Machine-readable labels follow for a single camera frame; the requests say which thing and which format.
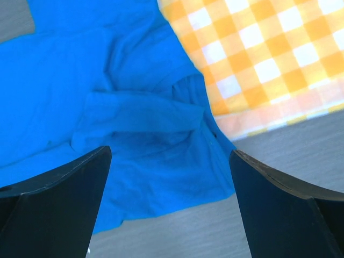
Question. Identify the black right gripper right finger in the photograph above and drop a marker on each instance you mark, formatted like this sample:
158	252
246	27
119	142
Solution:
284	216

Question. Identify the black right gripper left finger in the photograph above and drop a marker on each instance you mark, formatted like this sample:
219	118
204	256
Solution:
54	214

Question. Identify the blue t shirt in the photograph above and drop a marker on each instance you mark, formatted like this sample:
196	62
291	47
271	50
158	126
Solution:
112	73

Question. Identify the orange checkered cloth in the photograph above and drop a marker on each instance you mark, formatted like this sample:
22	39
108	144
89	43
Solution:
266	64

